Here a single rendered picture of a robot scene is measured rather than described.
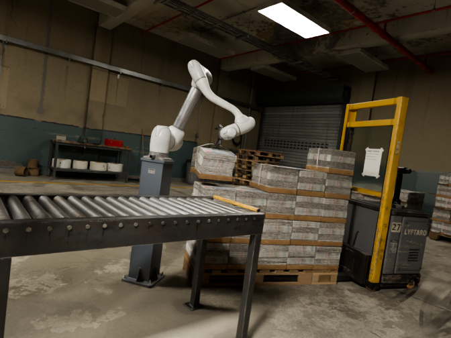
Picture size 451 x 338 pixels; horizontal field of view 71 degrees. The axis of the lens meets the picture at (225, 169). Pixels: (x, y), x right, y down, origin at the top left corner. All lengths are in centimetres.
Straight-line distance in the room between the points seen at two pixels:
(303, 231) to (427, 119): 658
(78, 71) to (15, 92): 149
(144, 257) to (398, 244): 243
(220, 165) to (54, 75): 672
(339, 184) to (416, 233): 98
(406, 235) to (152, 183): 249
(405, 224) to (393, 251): 29
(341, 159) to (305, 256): 97
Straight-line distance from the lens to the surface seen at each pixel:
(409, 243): 368
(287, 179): 284
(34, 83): 872
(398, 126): 332
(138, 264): 272
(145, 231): 144
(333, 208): 317
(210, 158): 254
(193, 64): 260
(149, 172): 255
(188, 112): 272
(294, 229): 297
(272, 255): 293
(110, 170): 854
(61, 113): 878
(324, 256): 324
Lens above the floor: 113
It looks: 3 degrees down
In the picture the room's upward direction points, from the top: 8 degrees clockwise
